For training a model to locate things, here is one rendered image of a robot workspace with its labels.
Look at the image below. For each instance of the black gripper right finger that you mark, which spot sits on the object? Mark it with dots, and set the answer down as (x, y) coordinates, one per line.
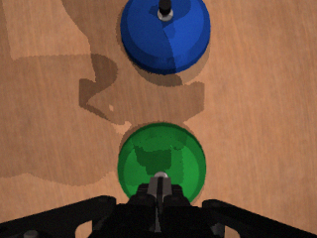
(177, 215)

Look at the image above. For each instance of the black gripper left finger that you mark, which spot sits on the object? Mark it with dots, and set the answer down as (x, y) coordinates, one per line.
(128, 220)

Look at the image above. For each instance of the green dome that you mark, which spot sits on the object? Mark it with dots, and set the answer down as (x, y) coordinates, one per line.
(162, 150)

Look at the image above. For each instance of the blue bell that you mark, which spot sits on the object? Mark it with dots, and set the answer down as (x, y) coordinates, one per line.
(165, 39)

